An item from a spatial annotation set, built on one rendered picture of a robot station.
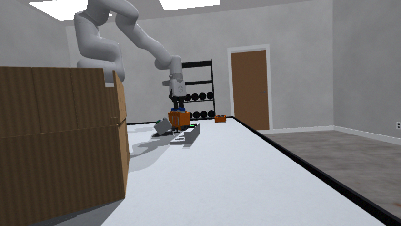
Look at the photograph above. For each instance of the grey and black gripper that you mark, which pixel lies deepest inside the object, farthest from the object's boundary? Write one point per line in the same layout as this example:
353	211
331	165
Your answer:
177	88

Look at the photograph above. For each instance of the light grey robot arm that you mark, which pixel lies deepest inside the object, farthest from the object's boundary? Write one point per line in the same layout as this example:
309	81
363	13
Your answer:
106	53

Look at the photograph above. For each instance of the orange multimeter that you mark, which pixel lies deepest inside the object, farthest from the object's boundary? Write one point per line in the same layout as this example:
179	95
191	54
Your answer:
220	118

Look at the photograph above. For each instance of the brown cardboard box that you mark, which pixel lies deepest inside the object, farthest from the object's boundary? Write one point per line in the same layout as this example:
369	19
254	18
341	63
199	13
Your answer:
63	142

